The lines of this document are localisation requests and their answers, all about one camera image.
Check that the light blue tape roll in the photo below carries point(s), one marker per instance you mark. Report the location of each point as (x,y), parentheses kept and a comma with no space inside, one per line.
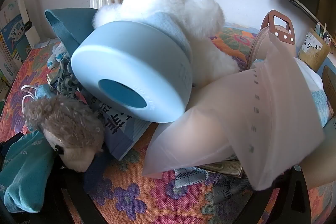
(136,69)

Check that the white fluffy plush toy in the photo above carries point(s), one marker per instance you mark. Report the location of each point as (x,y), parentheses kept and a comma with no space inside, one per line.
(191,23)

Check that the brown curly plush toy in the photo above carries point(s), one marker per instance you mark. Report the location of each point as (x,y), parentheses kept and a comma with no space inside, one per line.
(71,128)

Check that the blue plaid bow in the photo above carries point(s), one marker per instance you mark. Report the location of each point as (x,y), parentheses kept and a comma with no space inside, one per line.
(224,186)

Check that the teal drawstring pouch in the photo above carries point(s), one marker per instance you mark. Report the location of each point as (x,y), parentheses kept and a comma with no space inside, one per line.
(26,169)

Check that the dark teal cloth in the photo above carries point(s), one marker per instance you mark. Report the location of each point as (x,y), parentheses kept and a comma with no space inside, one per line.
(71,25)

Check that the blue printed plastic package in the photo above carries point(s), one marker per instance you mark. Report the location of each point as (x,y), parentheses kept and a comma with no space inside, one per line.
(121,130)

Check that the floral orange tablecloth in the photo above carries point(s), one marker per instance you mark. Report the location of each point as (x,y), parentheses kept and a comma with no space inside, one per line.
(122,194)

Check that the cork pen holder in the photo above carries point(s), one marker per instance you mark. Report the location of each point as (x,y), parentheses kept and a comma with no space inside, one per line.
(315,47)

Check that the blue tissue pack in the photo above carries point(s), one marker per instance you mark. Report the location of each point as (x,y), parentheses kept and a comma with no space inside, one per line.
(315,85)

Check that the stack of children's books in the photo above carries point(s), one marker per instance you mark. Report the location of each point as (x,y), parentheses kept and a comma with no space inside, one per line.
(14,45)

